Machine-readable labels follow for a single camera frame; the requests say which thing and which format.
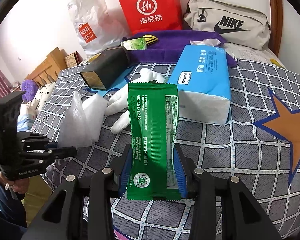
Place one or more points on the light green wipes pack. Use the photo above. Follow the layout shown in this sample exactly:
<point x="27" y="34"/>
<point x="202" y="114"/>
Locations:
<point x="135" y="44"/>

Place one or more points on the person's left hand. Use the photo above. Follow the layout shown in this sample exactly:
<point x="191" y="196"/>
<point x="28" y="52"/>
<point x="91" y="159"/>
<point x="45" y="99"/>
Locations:
<point x="18" y="186"/>

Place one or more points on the dark green tea tin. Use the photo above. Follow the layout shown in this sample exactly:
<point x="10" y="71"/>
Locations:
<point x="104" y="70"/>

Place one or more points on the purple towel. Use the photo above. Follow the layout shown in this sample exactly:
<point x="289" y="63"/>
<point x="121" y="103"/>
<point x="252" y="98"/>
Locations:
<point x="169" y="46"/>

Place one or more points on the green snack packet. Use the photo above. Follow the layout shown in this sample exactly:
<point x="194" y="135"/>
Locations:
<point x="154" y="114"/>

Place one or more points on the white foam sponge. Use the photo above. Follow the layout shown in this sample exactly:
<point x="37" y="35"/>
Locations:
<point x="81" y="126"/>

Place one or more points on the white gloves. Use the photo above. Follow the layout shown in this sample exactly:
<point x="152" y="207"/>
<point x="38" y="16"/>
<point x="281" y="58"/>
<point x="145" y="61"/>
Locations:
<point x="119" y="100"/>

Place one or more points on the red Haidilao paper bag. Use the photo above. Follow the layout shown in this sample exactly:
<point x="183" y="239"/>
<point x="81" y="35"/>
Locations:
<point x="152" y="15"/>

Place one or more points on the white Miniso plastic bag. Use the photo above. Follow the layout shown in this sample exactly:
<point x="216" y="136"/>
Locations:
<point x="95" y="28"/>

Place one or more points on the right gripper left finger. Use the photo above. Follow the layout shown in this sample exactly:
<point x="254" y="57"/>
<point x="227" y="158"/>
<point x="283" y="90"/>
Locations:
<point x="61" y="216"/>

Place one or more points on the blue tissue pack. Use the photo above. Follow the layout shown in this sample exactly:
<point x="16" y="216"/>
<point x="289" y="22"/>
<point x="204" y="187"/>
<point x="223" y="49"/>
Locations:
<point x="202" y="78"/>

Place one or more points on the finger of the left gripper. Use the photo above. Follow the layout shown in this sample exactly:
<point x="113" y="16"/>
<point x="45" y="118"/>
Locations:
<point x="62" y="153"/>

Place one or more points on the beige Nike bag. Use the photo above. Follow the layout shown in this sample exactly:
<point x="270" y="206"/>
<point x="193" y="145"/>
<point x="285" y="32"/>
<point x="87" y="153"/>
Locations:
<point x="237" y="24"/>

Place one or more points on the small patterned box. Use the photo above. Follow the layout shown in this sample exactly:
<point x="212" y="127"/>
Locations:
<point x="73" y="59"/>

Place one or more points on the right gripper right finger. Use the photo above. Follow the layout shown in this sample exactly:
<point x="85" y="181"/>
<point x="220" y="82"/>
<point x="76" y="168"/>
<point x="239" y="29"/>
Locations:
<point x="242" y="216"/>

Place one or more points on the purple plush toy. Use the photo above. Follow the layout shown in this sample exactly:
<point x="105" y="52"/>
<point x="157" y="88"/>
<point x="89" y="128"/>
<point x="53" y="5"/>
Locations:
<point x="30" y="88"/>

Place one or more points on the wooden headboard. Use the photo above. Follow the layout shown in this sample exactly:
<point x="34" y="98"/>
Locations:
<point x="47" y="72"/>

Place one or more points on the yellow Adidas pouch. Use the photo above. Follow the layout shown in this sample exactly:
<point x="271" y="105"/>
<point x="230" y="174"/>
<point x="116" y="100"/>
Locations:
<point x="150" y="39"/>

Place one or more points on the white spotted pillow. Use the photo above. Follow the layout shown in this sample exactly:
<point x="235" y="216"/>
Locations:
<point x="41" y="97"/>

